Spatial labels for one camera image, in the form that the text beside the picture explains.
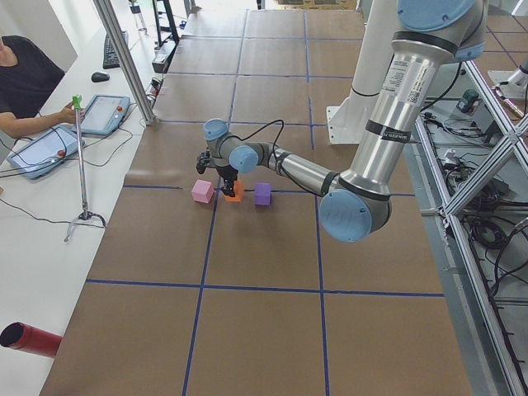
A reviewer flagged pink foam block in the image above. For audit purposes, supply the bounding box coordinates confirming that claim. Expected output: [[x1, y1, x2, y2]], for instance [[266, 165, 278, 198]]
[[191, 179, 215, 204]]

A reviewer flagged metal reacher grabber tool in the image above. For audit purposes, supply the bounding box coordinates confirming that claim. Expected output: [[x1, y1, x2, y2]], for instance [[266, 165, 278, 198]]
[[64, 94, 106, 243]]

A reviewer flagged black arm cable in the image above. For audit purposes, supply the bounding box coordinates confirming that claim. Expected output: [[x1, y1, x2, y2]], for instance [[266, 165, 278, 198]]
[[236, 119, 331, 195]]

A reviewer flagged black keyboard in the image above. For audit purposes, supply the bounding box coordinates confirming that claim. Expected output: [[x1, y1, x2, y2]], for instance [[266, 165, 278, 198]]
[[102, 34, 120, 69]]

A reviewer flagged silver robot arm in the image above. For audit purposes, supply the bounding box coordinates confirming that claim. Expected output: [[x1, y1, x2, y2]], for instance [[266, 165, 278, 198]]
[[196, 1, 488, 243]]

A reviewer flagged orange foam block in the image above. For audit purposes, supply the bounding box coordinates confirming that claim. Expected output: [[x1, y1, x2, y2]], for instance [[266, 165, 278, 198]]
[[224, 180, 244, 202]]

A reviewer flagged aluminium frame post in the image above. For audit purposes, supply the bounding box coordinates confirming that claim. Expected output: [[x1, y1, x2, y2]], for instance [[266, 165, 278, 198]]
[[93, 0, 155, 125]]

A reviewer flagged black computer mouse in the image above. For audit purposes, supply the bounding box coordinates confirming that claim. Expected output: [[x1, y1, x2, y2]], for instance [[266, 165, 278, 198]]
[[91, 72, 110, 83]]

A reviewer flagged person in black shirt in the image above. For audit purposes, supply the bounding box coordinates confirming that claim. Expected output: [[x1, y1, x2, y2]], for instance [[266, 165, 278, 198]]
[[1, 35, 75, 139]]

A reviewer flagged purple foam block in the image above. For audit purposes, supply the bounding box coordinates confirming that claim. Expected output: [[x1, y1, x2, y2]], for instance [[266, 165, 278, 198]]
[[253, 182, 271, 206]]

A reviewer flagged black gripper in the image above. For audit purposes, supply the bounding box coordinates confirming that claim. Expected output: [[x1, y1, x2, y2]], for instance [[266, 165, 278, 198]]
[[216, 165, 238, 197]]

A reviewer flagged white pedestal column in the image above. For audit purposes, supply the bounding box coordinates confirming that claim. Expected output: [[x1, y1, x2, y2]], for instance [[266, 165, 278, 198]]
[[327, 0, 400, 144]]

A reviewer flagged red cylinder tube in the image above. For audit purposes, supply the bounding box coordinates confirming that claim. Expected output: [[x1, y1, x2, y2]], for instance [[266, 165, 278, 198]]
[[1, 322, 63, 358]]

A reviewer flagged blue teach pendant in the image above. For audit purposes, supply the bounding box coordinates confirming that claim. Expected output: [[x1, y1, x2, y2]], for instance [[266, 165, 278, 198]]
[[80, 94, 130, 136], [7, 125, 78, 180]]

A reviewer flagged aluminium side rail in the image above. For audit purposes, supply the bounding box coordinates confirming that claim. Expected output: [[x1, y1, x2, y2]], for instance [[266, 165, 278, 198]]
[[406, 61, 528, 396]]

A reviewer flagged near blue teach pendant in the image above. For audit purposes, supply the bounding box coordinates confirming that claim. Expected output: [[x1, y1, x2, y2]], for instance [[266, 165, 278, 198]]
[[7, 125, 78, 180]]

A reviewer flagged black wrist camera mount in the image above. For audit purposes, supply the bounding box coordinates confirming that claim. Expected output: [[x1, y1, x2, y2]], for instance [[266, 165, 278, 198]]
[[196, 150, 215, 174]]

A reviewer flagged green electrical device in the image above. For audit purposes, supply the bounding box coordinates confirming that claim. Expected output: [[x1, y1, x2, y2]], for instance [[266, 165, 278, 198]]
[[457, 89, 479, 113]]

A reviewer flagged far blue teach pendant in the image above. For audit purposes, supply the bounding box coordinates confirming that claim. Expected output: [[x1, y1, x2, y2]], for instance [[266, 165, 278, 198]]
[[80, 94, 130, 136]]

